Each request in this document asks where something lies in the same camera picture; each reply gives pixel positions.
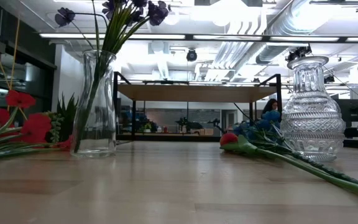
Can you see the silver ventilation duct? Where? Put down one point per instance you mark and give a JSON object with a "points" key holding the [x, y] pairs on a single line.
{"points": [[291, 25]]}

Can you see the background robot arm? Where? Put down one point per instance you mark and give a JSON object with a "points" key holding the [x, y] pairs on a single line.
{"points": [[186, 124]]}

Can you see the black ceiling track bar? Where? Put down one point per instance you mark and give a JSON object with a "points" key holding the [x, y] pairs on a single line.
{"points": [[337, 2]]}

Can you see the orange artificial tulip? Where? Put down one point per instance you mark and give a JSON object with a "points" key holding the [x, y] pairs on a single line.
{"points": [[228, 139]]}

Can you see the blue artificial flower bunch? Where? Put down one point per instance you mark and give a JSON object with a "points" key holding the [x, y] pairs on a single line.
{"points": [[270, 115]]}

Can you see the black framed window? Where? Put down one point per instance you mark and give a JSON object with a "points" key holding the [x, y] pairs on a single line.
{"points": [[26, 77]]}

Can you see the person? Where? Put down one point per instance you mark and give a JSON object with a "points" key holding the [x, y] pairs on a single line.
{"points": [[270, 105]]}

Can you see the purple artificial flower bunch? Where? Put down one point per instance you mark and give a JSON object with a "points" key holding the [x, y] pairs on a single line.
{"points": [[117, 34]]}

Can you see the wooden shelf black frame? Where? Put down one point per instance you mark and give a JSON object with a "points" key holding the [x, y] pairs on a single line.
{"points": [[197, 93]]}

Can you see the cut-glass patterned vase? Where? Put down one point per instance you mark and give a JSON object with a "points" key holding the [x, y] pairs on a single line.
{"points": [[312, 124]]}

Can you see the smooth clear glass vase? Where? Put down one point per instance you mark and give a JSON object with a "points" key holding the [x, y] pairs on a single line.
{"points": [[95, 109]]}

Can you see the cardboard box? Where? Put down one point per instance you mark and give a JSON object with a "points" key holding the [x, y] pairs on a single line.
{"points": [[205, 132]]}

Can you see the round black ceiling device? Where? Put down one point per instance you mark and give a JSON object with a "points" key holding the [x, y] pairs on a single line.
{"points": [[191, 55]]}

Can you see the artificial green succulent plant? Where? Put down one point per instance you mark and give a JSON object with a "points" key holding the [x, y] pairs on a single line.
{"points": [[68, 115]]}

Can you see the black computer monitor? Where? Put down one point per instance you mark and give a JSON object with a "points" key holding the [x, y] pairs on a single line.
{"points": [[353, 112]]}

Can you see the black ceiling spotlight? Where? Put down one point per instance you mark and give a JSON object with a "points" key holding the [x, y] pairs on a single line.
{"points": [[298, 53], [329, 79]]}

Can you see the red artificial flower bunch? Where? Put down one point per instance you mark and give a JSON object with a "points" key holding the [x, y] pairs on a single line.
{"points": [[64, 144], [36, 127]]}

